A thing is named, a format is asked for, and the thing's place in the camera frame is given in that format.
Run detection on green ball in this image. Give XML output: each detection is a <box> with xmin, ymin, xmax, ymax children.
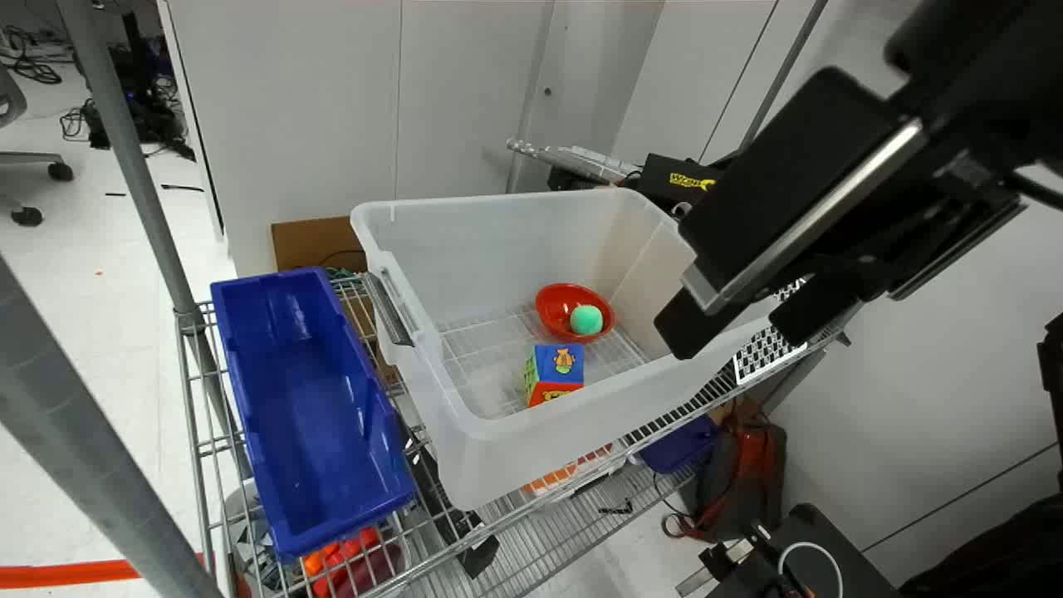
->
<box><xmin>569</xmin><ymin>305</ymin><xmax>605</xmax><ymax>336</ymax></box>

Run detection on red grey backpack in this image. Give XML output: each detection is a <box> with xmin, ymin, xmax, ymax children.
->
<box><xmin>660</xmin><ymin>417</ymin><xmax>788</xmax><ymax>540</ymax></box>

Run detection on red plastic bowl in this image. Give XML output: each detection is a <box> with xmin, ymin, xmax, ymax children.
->
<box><xmin>536</xmin><ymin>281</ymin><xmax>615</xmax><ymax>342</ymax></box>

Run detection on grey metal frame pole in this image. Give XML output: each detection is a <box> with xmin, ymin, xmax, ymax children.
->
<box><xmin>0</xmin><ymin>259</ymin><xmax>223</xmax><ymax>598</ymax></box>

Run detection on orange items in cart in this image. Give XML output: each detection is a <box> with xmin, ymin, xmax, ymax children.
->
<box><xmin>304</xmin><ymin>528</ymin><xmax>400</xmax><ymax>598</ymax></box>

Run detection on metal wire shelf cart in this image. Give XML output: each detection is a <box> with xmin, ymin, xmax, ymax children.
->
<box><xmin>181</xmin><ymin>276</ymin><xmax>827</xmax><ymax>598</ymax></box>

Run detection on black camera mount foreground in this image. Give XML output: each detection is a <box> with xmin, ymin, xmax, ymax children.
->
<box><xmin>654</xmin><ymin>0</ymin><xmax>1063</xmax><ymax>357</ymax></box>

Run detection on blue plastic bin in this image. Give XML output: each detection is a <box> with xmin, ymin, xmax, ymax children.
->
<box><xmin>209</xmin><ymin>269</ymin><xmax>415</xmax><ymax>560</ymax></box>

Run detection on brown cardboard box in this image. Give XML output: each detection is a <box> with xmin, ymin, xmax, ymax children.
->
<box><xmin>273</xmin><ymin>214</ymin><xmax>367</xmax><ymax>271</ymax></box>

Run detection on black box with yellow logo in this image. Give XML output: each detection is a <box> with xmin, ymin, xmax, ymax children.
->
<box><xmin>634</xmin><ymin>151</ymin><xmax>720</xmax><ymax>212</ymax></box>

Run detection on clear plastic storage bin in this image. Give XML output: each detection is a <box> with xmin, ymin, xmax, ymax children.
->
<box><xmin>354</xmin><ymin>186</ymin><xmax>769</xmax><ymax>508</ymax></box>

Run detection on colourful toy cube box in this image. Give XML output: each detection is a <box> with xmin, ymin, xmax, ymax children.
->
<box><xmin>522</xmin><ymin>342</ymin><xmax>584</xmax><ymax>405</ymax></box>

